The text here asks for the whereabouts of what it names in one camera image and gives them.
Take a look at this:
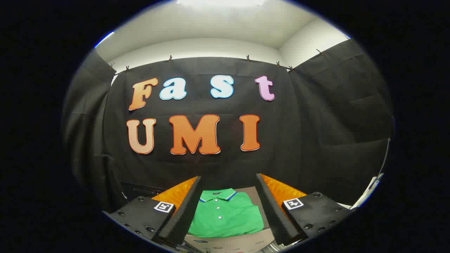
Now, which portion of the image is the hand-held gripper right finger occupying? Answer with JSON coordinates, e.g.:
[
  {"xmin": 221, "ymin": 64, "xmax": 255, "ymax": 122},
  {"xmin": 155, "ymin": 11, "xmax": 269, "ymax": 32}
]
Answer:
[{"xmin": 256, "ymin": 173, "xmax": 354, "ymax": 246}]

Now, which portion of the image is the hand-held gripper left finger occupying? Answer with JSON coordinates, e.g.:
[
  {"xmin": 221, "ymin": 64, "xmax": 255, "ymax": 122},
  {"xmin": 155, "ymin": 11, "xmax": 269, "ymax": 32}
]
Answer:
[{"xmin": 103, "ymin": 176, "xmax": 203, "ymax": 247}]

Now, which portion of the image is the green polo shirt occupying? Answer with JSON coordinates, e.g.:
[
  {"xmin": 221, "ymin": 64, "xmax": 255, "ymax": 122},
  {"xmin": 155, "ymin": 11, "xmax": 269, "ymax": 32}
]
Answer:
[{"xmin": 188, "ymin": 188, "xmax": 264, "ymax": 238}]

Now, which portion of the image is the grey cabinet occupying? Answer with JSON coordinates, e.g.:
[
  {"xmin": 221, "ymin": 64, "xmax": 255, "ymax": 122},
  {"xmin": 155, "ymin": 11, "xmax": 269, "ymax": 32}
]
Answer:
[{"xmin": 183, "ymin": 186, "xmax": 279, "ymax": 253}]

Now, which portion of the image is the black backdrop cloth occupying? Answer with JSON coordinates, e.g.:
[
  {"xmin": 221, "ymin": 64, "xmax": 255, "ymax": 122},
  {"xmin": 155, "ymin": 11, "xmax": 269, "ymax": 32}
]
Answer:
[{"xmin": 63, "ymin": 39, "xmax": 393, "ymax": 211}]

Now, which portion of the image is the white board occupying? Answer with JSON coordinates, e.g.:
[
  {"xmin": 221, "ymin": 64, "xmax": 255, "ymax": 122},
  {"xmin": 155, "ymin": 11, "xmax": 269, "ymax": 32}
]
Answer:
[{"xmin": 351, "ymin": 176, "xmax": 383, "ymax": 210}]

